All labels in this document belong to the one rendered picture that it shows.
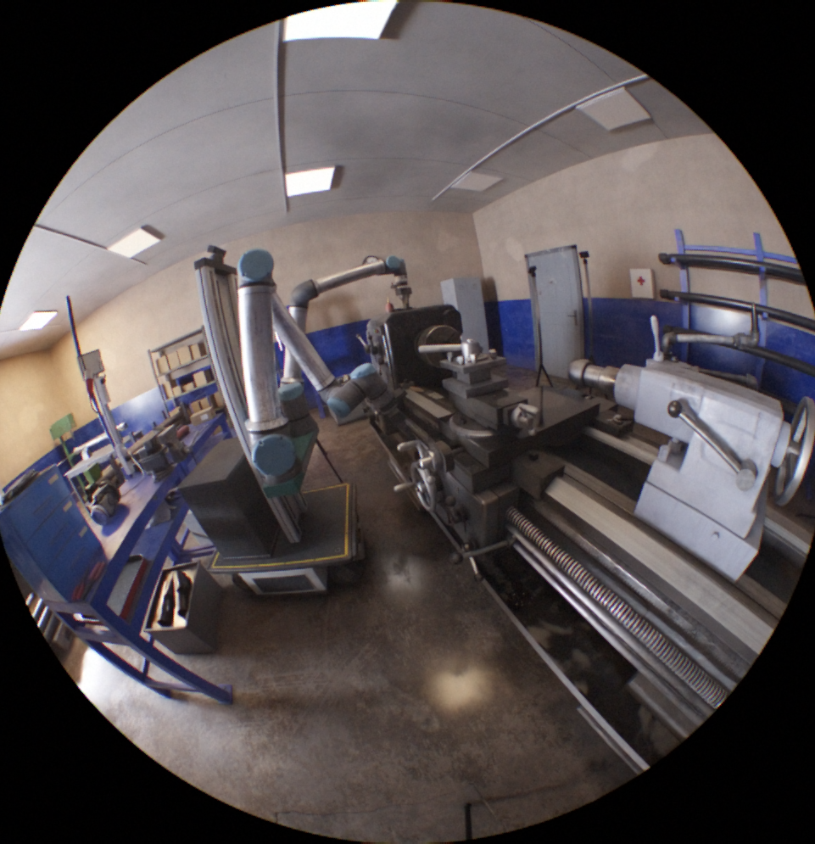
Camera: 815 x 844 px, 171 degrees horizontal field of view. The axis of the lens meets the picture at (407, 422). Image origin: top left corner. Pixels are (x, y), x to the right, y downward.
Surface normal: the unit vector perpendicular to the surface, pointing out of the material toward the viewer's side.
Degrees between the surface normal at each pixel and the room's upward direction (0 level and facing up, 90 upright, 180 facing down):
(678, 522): 90
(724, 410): 82
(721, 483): 66
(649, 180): 90
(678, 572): 36
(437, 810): 0
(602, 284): 90
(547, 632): 0
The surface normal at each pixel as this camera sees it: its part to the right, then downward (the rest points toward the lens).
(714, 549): -0.92, 0.28
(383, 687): -0.17, -0.91
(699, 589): -0.68, -0.58
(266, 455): 0.55, 0.32
